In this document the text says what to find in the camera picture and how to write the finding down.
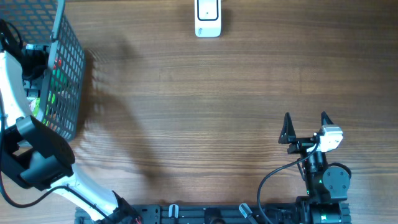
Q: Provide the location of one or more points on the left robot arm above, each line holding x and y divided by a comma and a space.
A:
36, 153

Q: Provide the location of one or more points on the dark grey mesh basket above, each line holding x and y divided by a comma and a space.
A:
40, 22

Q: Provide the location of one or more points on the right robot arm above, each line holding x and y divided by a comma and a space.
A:
327, 183

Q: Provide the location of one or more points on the white barcode scanner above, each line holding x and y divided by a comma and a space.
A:
207, 18

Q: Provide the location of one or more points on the green lid jar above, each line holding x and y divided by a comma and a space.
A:
59, 81

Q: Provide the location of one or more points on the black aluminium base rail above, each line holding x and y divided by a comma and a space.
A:
217, 214

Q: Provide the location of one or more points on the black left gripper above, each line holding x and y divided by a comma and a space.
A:
42, 51

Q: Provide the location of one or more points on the green clear snack bag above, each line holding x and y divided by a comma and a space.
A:
35, 105

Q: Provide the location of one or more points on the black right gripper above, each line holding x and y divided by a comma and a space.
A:
287, 135

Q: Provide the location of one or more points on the red snack wrapper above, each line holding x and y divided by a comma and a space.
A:
57, 63

